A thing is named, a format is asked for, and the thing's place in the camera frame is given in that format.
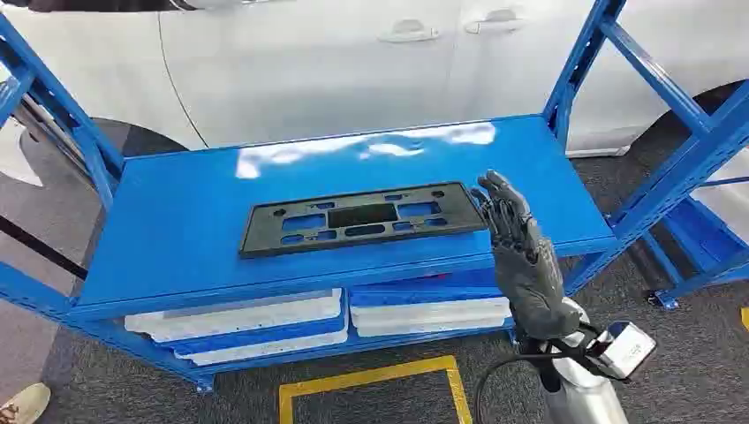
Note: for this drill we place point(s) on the large blue steel rack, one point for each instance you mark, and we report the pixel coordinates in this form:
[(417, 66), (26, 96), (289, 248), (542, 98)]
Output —
[(175, 222)]

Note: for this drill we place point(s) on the person's shoe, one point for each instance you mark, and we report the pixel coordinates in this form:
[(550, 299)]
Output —
[(26, 405)]

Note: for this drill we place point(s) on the black plastic plate bracket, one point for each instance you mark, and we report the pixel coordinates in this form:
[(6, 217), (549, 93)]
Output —
[(260, 234)]

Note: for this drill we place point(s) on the small blue steel rack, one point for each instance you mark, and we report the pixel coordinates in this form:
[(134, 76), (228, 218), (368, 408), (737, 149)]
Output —
[(702, 240)]

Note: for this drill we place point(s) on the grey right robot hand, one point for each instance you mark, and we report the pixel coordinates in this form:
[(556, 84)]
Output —
[(526, 275)]

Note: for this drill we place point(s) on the white car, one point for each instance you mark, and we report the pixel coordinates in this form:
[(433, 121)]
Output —
[(292, 70)]

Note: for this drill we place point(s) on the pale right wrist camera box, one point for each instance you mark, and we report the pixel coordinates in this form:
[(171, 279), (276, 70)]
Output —
[(623, 348)]

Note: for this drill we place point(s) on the yellow floor tape square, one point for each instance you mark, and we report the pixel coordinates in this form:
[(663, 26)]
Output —
[(363, 378)]

